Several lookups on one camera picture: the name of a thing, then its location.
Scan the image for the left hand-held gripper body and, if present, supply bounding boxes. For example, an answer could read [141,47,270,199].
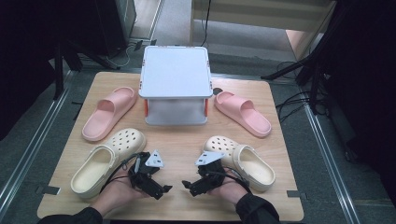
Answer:
[128,149,166,200]

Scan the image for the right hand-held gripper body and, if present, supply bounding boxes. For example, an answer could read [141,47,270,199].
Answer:
[194,150,232,194]

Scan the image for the cream perforated clog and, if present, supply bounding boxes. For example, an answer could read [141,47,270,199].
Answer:
[203,134,276,193]
[70,128,148,200]

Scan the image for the pink slide slipper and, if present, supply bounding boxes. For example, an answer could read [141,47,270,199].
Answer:
[81,86,138,143]
[214,91,273,139]

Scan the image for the white two-tier shoe rack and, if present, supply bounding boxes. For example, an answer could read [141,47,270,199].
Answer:
[138,45,214,127]

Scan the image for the person's right hand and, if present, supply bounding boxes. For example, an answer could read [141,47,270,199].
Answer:
[207,176,250,205]

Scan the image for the person's left hand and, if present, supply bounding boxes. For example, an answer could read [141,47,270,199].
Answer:
[92,169,150,217]

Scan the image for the grey tape strip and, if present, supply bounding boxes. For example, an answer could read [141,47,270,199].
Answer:
[286,189,308,201]
[35,185,62,197]

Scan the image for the black metal stand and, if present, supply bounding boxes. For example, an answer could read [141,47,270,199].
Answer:
[50,36,120,101]

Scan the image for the black tripod stand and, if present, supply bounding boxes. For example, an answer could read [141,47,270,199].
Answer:
[261,3,344,115]

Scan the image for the black cabinet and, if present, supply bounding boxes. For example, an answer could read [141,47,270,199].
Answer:
[92,0,138,58]

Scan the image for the light wooden cabinet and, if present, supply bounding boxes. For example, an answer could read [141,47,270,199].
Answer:
[190,0,339,61]

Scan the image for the left hand-held gripper cable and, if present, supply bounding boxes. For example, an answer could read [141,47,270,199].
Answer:
[99,151,143,194]

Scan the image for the hand-held gripper cable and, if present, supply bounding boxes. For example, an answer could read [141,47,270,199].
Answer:
[99,151,143,194]
[218,167,252,194]

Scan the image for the right hand-held gripper cable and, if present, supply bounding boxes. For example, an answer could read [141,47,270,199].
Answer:
[218,167,252,194]

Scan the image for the black floor cables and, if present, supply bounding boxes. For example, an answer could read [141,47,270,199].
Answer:
[275,60,332,123]

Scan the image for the metal floor rail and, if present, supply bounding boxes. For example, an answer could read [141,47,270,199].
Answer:
[298,85,362,224]
[0,70,77,216]

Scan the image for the white floor cable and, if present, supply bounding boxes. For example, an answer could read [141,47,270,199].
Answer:
[106,45,134,68]

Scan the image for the black hanging cable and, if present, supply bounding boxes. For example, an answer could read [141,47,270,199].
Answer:
[200,0,213,48]

